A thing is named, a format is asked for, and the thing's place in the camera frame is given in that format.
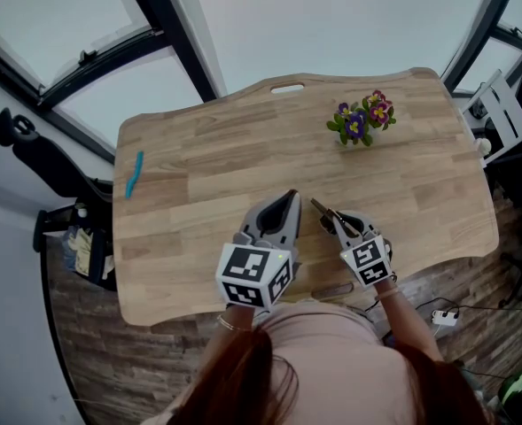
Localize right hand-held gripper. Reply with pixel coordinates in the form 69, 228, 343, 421
316, 209, 396, 291

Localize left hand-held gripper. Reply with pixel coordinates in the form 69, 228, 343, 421
214, 188, 304, 314

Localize brown object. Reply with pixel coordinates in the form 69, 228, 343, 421
309, 197, 360, 239

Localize person's right forearm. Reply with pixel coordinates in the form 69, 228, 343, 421
373, 275, 446, 363

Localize person's left forearm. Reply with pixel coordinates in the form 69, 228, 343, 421
196, 302, 264, 374

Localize pink wrist band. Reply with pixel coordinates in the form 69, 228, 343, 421
373, 286, 401, 302

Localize wooden table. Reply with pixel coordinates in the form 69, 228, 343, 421
112, 66, 501, 328

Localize potted pansy flowers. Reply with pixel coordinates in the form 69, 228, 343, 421
325, 89, 398, 148

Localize person's pink shirt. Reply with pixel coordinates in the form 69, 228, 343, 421
139, 301, 424, 425

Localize white power strip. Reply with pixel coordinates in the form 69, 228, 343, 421
432, 308, 460, 328

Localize teal strip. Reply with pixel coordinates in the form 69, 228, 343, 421
124, 150, 145, 201

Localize white chair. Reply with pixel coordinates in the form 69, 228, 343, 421
461, 68, 522, 167

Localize cluttered bag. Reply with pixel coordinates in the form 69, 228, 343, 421
62, 224, 115, 283

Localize black office chair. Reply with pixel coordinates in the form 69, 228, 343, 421
0, 107, 116, 292

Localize thin wrist bracelet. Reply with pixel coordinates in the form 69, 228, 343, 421
215, 313, 253, 333

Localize black power cable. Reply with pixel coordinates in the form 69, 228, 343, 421
413, 297, 522, 316

